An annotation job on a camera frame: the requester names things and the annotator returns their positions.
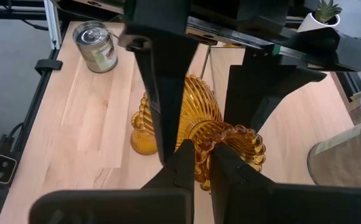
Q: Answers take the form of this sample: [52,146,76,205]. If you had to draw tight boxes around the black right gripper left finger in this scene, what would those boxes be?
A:
[29,139,197,224]

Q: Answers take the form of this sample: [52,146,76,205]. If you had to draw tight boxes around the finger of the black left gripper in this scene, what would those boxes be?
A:
[223,46,328,132]
[118,23,200,166]

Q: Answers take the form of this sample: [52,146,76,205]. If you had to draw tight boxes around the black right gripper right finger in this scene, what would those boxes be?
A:
[209,142,361,224]

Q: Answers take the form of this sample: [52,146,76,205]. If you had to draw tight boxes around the amber ribbed glass candle holder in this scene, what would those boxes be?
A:
[176,73,267,191]
[129,91,159,156]

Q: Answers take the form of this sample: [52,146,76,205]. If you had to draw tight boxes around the small plant in white pot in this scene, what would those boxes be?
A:
[297,0,343,34]

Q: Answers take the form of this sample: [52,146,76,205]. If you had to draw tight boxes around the silver aluminium extrusion bar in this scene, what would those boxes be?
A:
[42,0,62,50]

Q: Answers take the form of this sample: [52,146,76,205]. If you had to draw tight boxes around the wooden shelf riser black frame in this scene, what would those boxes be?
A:
[199,45,360,187]

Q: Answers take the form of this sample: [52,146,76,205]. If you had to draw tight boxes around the black clamp bracket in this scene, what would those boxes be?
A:
[34,58,63,76]

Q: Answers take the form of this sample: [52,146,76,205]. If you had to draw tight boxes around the black aluminium rig frame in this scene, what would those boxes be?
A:
[0,0,63,224]

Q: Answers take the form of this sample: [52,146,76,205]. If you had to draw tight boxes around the grey table-level camera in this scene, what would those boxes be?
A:
[0,154,17,185]

